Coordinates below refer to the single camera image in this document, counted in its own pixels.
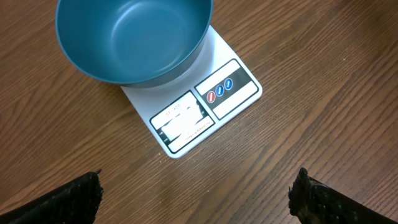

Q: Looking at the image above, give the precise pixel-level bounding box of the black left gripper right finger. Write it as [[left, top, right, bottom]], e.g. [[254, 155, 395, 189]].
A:
[[288, 167, 397, 224]]

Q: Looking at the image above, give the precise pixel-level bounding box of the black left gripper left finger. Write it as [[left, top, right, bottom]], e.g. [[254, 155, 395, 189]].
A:
[[1, 170, 103, 224]]

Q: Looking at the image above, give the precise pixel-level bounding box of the white digital kitchen scale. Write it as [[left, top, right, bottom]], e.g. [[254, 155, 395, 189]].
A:
[[123, 27, 262, 159]]

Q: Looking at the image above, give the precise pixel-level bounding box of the teal blue bowl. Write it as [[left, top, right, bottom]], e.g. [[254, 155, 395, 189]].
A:
[[55, 0, 214, 88]]

